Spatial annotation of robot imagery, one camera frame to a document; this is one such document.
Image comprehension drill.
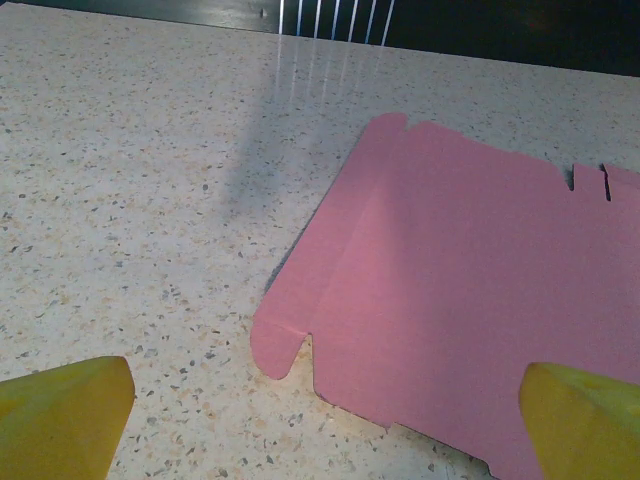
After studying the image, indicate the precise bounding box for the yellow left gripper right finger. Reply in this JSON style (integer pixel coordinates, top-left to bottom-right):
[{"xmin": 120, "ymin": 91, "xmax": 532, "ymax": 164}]
[{"xmin": 518, "ymin": 362, "xmax": 640, "ymax": 480}]

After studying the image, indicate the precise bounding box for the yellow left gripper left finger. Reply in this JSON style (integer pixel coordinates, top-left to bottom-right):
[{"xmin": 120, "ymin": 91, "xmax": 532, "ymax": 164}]
[{"xmin": 0, "ymin": 355, "xmax": 136, "ymax": 480}]

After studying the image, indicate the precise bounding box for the pink paper box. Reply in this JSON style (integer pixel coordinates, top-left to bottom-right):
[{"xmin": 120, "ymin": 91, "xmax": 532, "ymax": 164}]
[{"xmin": 251, "ymin": 112, "xmax": 640, "ymax": 480}]

